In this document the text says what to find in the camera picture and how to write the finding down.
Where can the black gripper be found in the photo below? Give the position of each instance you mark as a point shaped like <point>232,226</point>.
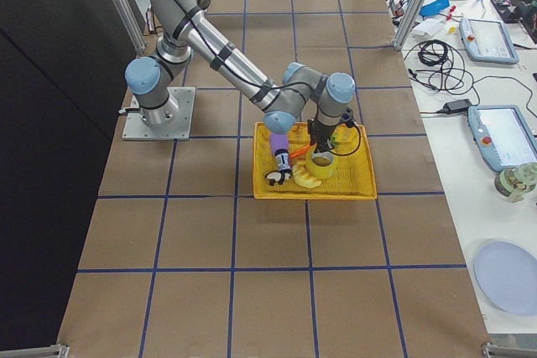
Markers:
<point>320,132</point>

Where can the yellow tape roll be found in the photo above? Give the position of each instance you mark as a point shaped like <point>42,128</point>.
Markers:
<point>322,165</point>

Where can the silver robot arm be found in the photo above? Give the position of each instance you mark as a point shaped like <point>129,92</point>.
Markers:
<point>186,30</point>

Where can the toy carrot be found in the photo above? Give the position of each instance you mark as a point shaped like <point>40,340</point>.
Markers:
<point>304,149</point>

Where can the toy croissant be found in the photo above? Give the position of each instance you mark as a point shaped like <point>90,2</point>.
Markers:
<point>303,178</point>

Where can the small drink can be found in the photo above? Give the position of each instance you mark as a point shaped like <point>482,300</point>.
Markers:
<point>282,160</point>

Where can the purple foam block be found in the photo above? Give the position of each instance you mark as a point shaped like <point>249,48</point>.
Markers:
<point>278,142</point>

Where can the yellow plastic basket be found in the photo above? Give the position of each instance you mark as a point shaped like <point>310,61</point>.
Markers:
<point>346,174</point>

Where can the panda plush toy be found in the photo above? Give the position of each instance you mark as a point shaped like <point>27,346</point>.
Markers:
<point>278,177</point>

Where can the black power adapter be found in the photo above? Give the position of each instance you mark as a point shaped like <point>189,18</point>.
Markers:
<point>458,106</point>

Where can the blue box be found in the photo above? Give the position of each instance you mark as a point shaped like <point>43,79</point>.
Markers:
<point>433,7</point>

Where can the lower teach pendant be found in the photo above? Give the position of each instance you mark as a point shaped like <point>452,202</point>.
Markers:
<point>502,136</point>

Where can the teach pendant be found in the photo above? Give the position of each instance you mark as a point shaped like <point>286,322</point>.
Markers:
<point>502,136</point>
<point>487,41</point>

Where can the upper teach pendant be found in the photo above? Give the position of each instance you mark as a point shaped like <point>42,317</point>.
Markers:
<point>487,41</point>

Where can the glass jar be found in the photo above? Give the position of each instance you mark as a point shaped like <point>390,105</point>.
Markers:
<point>514,183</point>

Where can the light blue plate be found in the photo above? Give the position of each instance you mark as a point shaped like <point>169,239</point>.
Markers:
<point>506,274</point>

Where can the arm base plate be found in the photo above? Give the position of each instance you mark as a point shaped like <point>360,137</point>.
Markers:
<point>169,122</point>

